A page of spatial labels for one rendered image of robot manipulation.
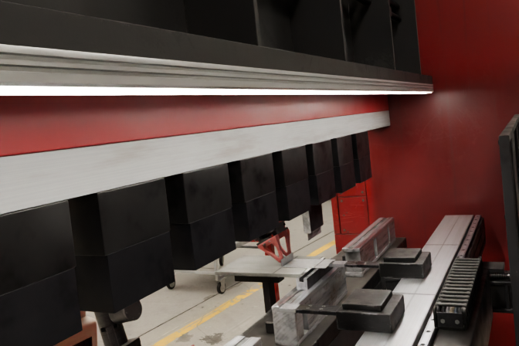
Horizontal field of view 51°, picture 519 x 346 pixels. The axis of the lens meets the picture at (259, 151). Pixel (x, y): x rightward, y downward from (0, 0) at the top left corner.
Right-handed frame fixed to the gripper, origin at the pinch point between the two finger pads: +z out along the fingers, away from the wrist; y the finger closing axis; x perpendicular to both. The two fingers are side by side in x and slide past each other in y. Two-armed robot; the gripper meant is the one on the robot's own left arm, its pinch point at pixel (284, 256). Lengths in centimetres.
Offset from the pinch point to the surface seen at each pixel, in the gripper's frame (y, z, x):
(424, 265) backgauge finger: -4.0, 18.6, -35.4
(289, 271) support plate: -8.1, 3.8, -3.5
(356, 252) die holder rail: 30.3, 11.1, -7.3
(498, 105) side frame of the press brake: 84, -7, -65
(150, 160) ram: -74, -24, -29
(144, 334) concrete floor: 158, 2, 217
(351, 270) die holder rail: 30.3, 15.3, -2.4
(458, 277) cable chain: -20, 21, -45
